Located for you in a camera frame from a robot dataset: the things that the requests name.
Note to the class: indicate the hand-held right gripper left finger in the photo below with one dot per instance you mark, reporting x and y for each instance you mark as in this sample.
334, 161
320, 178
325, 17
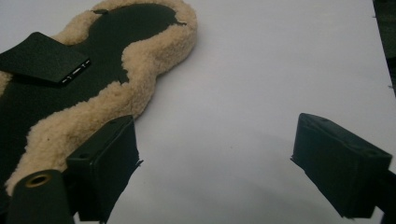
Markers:
99, 168

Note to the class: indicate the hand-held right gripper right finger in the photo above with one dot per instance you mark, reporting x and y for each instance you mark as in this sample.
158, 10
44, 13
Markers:
339, 168

